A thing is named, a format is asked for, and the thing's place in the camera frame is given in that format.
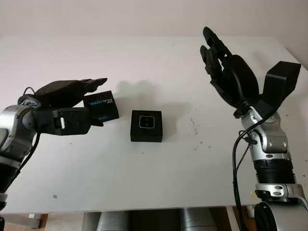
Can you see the grey robot thigh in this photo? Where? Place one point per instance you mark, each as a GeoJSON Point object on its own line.
{"type": "Point", "coordinates": [197, 221]}
{"type": "Point", "coordinates": [113, 221]}

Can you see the black RealSense box lid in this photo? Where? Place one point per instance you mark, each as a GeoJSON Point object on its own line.
{"type": "Point", "coordinates": [106, 106]}

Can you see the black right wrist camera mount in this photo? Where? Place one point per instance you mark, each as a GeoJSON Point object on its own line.
{"type": "Point", "coordinates": [281, 81]}

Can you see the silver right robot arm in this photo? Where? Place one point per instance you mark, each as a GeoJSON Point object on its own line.
{"type": "Point", "coordinates": [267, 139]}

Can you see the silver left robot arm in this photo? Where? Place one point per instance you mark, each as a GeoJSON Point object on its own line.
{"type": "Point", "coordinates": [12, 134]}

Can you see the grey right robot thigh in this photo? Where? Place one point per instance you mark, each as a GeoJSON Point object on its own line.
{"type": "Point", "coordinates": [197, 221]}

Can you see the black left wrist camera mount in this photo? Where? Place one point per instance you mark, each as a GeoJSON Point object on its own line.
{"type": "Point", "coordinates": [74, 122]}

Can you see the black box base with foam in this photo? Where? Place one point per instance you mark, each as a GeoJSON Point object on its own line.
{"type": "Point", "coordinates": [145, 137]}

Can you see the grey left robot thigh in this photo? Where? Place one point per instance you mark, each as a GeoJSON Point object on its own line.
{"type": "Point", "coordinates": [113, 221]}

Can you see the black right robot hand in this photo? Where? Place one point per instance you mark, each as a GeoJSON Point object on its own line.
{"type": "Point", "coordinates": [243, 81]}

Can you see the small silver RealSense camera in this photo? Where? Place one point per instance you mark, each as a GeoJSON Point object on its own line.
{"type": "Point", "coordinates": [146, 122]}

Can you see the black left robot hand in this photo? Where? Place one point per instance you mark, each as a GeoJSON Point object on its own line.
{"type": "Point", "coordinates": [62, 93]}

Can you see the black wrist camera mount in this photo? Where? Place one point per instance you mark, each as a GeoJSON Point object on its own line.
{"type": "Point", "coordinates": [74, 122]}
{"type": "Point", "coordinates": [281, 81]}

